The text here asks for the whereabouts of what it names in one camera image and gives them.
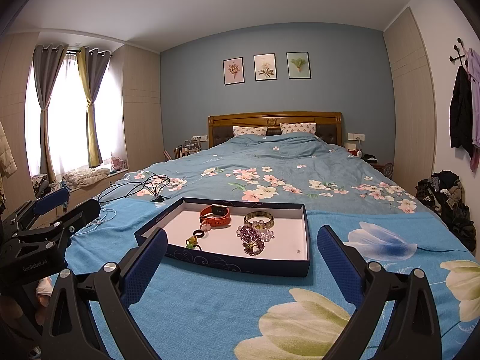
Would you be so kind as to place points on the wooden bed headboard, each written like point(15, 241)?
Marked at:
point(275, 117)

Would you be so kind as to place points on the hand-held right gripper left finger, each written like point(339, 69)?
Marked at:
point(146, 266)

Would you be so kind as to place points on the crumpled bedding pile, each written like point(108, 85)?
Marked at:
point(86, 176)

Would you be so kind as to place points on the white earphones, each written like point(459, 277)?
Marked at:
point(107, 217)

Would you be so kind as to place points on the small pink fan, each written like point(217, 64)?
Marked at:
point(116, 163)

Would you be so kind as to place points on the orange smart watch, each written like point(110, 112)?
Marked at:
point(210, 219)

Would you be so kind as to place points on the black jacket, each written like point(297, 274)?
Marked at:
point(460, 116)

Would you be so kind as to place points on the white sheer curtain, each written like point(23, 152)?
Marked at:
point(69, 127)

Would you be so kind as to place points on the white flower framed picture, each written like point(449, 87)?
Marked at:
point(265, 67)

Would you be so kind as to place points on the green leaf framed picture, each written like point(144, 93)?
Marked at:
point(299, 65)

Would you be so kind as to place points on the floral grey-blue duvet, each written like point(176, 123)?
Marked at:
point(300, 172)

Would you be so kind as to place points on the white quilted jacket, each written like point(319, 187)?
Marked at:
point(5, 150)

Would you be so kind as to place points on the lilac jacket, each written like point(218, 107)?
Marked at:
point(475, 120)

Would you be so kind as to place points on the bedside clutter of bottles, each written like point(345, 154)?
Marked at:
point(185, 150)

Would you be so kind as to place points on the dark blue shallow box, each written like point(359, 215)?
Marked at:
point(285, 240)

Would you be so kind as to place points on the person's left hand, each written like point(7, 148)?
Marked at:
point(44, 293)

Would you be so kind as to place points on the patterned white pillow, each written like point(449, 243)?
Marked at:
point(249, 131)
point(298, 128)

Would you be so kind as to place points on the white wall socket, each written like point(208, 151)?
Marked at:
point(199, 137)
point(356, 136)

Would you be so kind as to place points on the dark patterned clothes heap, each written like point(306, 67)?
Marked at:
point(40, 185)

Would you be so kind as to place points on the grey and yellow curtain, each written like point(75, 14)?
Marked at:
point(92, 97)

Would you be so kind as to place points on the black power adapter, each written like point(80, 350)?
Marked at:
point(159, 198)

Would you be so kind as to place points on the dark clothes pile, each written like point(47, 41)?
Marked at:
point(448, 206)

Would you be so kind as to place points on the mottled brown bangle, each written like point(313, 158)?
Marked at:
point(247, 218)

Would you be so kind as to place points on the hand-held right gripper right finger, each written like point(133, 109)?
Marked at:
point(337, 266)

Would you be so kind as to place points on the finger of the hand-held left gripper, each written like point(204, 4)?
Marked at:
point(84, 213)
point(50, 199)

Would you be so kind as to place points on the pink flower framed picture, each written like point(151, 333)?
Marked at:
point(233, 71)

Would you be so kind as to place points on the wooden nightstand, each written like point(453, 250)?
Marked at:
point(382, 169)

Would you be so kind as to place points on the bright blue flower blanket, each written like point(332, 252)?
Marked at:
point(243, 300)

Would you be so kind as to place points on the beige wardrobe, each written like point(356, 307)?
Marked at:
point(140, 108)
point(410, 112)

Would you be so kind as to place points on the black wall coat rack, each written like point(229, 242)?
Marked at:
point(460, 54)

